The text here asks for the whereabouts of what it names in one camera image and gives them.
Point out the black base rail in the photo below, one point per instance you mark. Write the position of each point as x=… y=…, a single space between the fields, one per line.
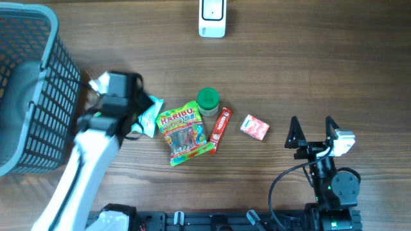
x=251 y=220

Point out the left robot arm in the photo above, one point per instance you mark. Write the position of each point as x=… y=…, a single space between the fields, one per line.
x=101 y=132

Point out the red Nescafe stick packet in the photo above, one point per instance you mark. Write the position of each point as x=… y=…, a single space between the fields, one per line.
x=220 y=128

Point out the small red carton box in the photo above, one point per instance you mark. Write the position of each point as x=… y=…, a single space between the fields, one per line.
x=254 y=127

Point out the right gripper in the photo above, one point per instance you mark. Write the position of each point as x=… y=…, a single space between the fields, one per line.
x=309 y=148

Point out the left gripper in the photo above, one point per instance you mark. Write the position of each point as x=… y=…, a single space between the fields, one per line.
x=144 y=99

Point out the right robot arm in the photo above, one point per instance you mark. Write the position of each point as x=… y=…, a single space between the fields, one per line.
x=336 y=189

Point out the Haribo gummy worms bag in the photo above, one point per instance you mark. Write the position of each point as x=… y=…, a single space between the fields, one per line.
x=183 y=130

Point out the white barcode scanner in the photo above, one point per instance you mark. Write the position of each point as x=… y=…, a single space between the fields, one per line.
x=212 y=18

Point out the green lid jar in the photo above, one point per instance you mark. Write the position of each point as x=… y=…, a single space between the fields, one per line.
x=208 y=101

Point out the mint green snack packet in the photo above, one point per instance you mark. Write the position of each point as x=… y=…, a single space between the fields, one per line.
x=146 y=121

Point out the grey plastic shopping basket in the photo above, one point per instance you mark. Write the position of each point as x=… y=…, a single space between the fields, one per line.
x=40 y=87

